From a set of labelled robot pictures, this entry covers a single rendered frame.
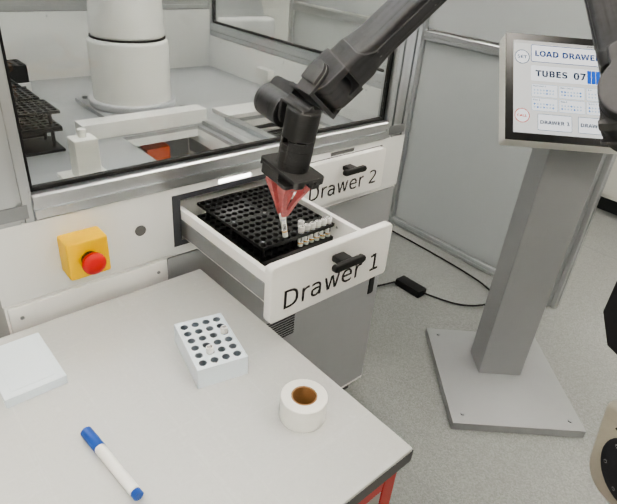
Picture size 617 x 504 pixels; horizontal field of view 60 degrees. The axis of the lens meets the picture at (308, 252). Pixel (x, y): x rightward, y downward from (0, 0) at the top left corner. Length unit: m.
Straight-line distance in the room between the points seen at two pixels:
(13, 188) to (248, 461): 0.55
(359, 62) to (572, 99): 0.90
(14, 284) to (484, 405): 1.53
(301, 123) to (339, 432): 0.47
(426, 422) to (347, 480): 1.18
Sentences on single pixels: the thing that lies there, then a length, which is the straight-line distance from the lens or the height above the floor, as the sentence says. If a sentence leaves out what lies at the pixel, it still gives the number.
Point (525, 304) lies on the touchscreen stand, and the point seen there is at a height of 0.36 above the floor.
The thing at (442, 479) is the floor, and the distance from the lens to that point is 1.80.
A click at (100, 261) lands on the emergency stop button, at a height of 0.88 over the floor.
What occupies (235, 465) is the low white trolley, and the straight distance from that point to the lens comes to 0.78.
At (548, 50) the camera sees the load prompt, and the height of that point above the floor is 1.16.
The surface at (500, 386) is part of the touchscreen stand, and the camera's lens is 2.10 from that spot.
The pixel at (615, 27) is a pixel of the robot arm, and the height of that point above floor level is 1.32.
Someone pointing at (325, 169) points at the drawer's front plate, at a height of 0.91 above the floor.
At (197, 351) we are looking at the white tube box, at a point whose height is 0.80.
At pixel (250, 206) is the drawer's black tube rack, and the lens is 1.09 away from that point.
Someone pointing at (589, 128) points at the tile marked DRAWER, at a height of 1.00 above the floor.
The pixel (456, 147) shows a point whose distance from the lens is 2.77.
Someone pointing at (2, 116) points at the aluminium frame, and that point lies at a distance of 0.92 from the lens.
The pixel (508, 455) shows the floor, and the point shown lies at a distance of 1.94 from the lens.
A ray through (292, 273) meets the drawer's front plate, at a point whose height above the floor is 0.91.
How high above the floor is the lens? 1.38
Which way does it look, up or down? 30 degrees down
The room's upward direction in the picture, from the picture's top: 5 degrees clockwise
